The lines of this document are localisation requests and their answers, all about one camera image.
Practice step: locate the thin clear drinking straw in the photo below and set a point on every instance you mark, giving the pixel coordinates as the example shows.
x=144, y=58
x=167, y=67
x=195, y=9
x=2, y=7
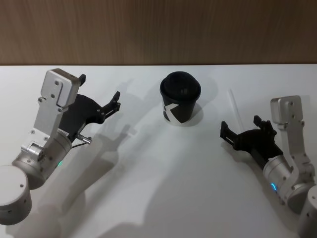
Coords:
x=236, y=109

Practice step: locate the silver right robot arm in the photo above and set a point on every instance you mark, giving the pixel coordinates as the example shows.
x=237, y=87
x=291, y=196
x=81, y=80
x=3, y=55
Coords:
x=292, y=153

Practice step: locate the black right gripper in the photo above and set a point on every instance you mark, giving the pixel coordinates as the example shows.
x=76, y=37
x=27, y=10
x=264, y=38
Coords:
x=260, y=143

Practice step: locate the black paper cup white mark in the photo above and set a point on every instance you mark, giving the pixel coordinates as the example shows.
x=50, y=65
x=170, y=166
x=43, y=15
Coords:
x=179, y=111

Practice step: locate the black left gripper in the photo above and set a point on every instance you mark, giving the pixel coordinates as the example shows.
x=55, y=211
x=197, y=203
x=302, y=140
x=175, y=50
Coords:
x=79, y=114

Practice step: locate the black plastic cup lid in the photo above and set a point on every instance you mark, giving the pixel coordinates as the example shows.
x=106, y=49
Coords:
x=179, y=85

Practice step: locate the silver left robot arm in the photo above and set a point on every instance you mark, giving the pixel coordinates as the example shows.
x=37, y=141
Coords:
x=47, y=119

